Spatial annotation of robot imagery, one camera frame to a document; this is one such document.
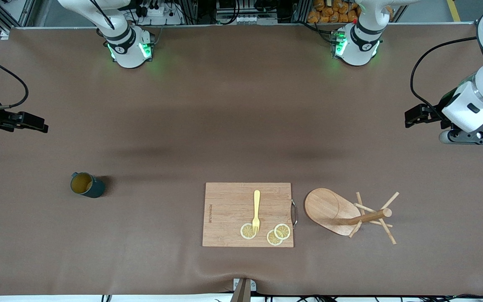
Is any dark green cup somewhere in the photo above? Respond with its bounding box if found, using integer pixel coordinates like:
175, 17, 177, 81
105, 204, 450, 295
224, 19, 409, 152
70, 172, 106, 198

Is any wooden cup rack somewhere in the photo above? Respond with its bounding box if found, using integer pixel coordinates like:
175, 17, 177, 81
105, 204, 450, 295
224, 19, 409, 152
304, 188, 400, 245

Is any orange snack bag pile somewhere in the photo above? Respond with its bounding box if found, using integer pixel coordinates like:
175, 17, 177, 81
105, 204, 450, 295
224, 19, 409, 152
307, 0, 364, 23

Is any brown table mat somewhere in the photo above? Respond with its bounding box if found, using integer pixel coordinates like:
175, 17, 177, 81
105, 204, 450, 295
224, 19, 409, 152
0, 23, 483, 296

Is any white power strip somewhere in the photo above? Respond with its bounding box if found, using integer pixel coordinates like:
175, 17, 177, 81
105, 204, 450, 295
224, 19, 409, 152
139, 3, 183, 26

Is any yellow wooden fork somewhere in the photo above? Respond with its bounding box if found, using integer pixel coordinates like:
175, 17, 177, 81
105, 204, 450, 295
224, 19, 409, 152
252, 190, 261, 234

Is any wooden cutting board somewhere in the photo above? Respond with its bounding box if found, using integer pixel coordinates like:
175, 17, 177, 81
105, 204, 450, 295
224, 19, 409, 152
203, 182, 294, 248

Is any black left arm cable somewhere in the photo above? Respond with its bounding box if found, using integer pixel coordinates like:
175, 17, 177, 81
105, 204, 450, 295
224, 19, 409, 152
410, 36, 478, 124

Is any aluminium frame strut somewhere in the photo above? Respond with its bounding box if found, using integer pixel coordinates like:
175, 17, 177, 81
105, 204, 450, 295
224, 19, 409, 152
0, 0, 36, 29

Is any black equipment with cables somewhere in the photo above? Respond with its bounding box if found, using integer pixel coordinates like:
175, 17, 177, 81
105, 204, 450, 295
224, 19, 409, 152
216, 0, 280, 25

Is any grey metal bracket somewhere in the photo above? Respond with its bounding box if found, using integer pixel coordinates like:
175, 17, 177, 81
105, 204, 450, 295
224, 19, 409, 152
233, 278, 257, 292

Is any brown tapered post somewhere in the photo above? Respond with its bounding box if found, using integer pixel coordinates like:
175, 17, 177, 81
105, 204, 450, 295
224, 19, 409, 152
230, 279, 252, 302

